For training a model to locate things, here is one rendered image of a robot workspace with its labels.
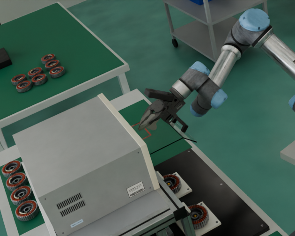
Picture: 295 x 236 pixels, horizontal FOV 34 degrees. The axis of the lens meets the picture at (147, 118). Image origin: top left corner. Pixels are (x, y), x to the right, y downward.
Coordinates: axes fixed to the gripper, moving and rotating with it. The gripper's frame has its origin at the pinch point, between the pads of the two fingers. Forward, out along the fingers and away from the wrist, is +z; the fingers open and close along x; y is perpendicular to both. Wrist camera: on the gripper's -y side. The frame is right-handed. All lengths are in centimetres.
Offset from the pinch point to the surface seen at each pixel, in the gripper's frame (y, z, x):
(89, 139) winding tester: -20.8, 14.6, -11.4
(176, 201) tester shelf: 4.4, 8.2, -38.7
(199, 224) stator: 36.2, 11.7, -26.1
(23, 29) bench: 38, 24, 284
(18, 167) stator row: 15, 65, 72
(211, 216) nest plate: 42.0, 6.3, -23.2
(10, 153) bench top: 17, 69, 95
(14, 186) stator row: 12, 71, 58
